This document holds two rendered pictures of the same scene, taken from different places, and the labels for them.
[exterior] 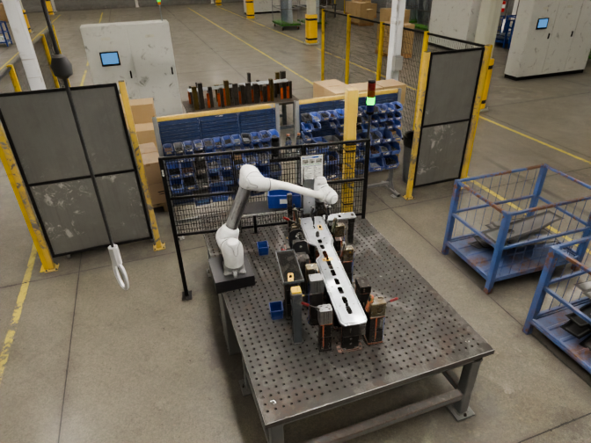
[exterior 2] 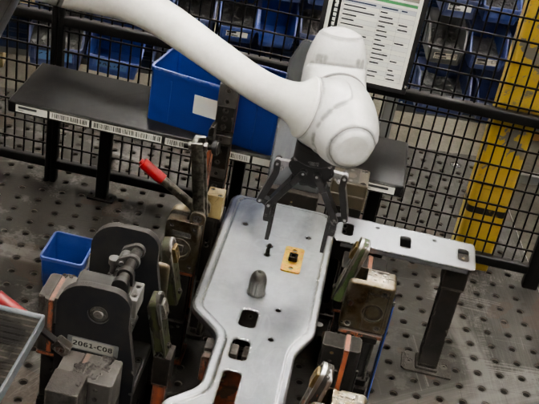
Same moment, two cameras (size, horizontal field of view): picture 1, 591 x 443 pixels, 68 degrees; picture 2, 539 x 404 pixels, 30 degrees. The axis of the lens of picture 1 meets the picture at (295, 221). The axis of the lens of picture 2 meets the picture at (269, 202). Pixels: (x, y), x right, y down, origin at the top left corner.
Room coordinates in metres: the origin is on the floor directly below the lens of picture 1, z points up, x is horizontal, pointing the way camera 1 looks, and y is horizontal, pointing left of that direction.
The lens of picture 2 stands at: (1.64, -0.51, 2.10)
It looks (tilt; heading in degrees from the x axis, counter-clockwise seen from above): 31 degrees down; 13
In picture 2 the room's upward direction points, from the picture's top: 11 degrees clockwise
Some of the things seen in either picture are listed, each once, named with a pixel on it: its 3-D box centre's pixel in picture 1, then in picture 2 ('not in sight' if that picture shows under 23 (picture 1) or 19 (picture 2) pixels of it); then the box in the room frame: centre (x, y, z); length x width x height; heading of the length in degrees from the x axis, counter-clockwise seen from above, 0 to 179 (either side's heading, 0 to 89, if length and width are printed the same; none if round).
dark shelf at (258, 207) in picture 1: (283, 205); (212, 127); (3.60, 0.11, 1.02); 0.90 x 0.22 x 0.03; 100
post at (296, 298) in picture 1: (296, 316); not in sight; (2.20, 0.01, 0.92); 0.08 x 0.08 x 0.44; 10
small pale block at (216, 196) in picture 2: not in sight; (204, 266); (3.26, -0.02, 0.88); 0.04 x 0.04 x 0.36; 10
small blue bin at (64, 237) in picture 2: (263, 248); (67, 264); (3.29, 0.30, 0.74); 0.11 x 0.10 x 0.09; 10
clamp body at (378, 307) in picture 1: (375, 320); not in sight; (2.20, -0.52, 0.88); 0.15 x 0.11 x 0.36; 100
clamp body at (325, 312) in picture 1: (324, 328); not in sight; (2.13, -0.18, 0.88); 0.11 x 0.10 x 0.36; 100
